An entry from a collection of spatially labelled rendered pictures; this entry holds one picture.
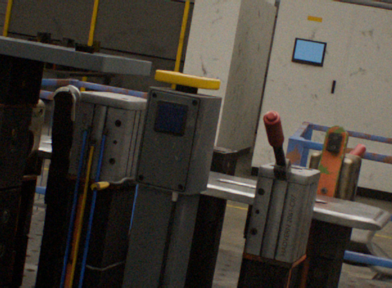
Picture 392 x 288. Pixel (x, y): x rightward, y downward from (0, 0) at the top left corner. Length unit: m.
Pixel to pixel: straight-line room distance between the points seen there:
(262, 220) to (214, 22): 8.29
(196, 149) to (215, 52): 8.39
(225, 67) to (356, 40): 1.42
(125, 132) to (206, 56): 8.21
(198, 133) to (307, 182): 0.20
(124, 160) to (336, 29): 8.14
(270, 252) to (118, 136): 0.26
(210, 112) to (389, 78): 8.30
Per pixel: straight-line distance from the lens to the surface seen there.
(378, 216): 1.28
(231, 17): 9.32
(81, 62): 0.97
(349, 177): 1.42
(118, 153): 1.16
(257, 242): 1.11
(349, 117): 9.25
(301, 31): 9.27
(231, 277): 1.98
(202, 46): 9.37
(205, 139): 0.98
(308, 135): 4.32
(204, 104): 0.95
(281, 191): 1.09
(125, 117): 1.15
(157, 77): 0.97
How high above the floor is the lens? 1.18
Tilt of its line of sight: 6 degrees down
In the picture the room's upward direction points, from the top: 10 degrees clockwise
